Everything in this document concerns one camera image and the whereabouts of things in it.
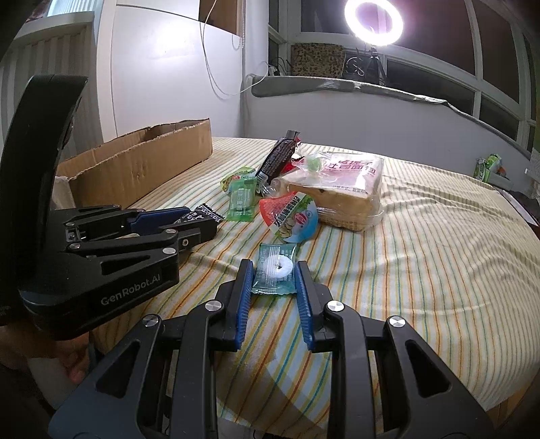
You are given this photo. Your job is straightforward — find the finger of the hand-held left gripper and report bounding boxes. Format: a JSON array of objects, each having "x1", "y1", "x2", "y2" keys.
[
  {"x1": 63, "y1": 205, "x2": 195, "y2": 237},
  {"x1": 67, "y1": 219, "x2": 220, "y2": 259}
]

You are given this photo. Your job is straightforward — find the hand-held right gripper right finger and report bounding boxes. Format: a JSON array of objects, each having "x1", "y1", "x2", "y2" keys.
[{"x1": 294, "y1": 261, "x2": 496, "y2": 439}]

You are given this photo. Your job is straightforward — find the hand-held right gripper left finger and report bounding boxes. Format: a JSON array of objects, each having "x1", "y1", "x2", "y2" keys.
[{"x1": 48, "y1": 258, "x2": 258, "y2": 439}]

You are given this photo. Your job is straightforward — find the small black snack packet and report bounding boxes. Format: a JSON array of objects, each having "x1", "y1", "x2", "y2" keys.
[{"x1": 175, "y1": 204, "x2": 224, "y2": 237}]

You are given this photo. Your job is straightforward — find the teal mint candy packet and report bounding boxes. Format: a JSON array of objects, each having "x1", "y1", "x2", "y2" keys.
[{"x1": 252, "y1": 243, "x2": 299, "y2": 295}]

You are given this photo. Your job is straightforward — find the cardboard box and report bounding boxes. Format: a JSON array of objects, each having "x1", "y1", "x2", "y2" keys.
[{"x1": 55, "y1": 118, "x2": 213, "y2": 212}]

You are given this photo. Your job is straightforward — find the purple snack packet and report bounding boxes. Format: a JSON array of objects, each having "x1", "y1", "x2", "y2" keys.
[{"x1": 255, "y1": 130, "x2": 301, "y2": 186}]

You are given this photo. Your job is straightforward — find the pink packet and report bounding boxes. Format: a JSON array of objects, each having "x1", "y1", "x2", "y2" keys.
[{"x1": 276, "y1": 146, "x2": 385, "y2": 232}]

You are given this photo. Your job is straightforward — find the person's left hand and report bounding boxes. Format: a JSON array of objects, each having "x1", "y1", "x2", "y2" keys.
[{"x1": 55, "y1": 337, "x2": 91, "y2": 385}]

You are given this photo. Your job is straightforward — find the green candy packet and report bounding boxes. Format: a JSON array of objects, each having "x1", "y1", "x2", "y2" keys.
[
  {"x1": 220, "y1": 166, "x2": 256, "y2": 190},
  {"x1": 226, "y1": 175, "x2": 259, "y2": 222}
]

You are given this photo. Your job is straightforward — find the red and blue round packet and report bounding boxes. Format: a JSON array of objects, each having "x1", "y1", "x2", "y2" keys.
[{"x1": 259, "y1": 191, "x2": 319, "y2": 243}]

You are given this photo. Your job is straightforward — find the white ribbed panel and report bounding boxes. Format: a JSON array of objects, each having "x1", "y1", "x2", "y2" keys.
[{"x1": 0, "y1": 25, "x2": 102, "y2": 148}]

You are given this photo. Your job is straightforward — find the grey window sill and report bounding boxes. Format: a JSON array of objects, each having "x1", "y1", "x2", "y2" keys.
[{"x1": 247, "y1": 74, "x2": 532, "y2": 157}]

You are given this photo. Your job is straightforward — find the leopard print box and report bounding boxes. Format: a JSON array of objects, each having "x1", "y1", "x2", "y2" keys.
[{"x1": 290, "y1": 42, "x2": 344, "y2": 77}]

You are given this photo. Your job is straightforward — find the green snack bag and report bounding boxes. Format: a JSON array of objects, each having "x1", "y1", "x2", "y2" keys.
[{"x1": 476, "y1": 154, "x2": 503, "y2": 182}]

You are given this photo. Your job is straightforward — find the black tripod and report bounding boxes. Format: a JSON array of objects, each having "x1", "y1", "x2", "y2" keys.
[{"x1": 342, "y1": 46, "x2": 386, "y2": 85}]

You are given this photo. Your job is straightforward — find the window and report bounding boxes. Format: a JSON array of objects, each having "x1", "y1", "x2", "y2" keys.
[{"x1": 268, "y1": 0, "x2": 540, "y2": 148}]

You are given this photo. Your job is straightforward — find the white cable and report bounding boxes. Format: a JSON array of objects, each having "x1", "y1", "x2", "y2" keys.
[{"x1": 201, "y1": 0, "x2": 271, "y2": 100}]

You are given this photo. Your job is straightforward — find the ring light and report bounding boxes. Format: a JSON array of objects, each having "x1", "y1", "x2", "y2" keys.
[{"x1": 344, "y1": 0, "x2": 404, "y2": 46}]

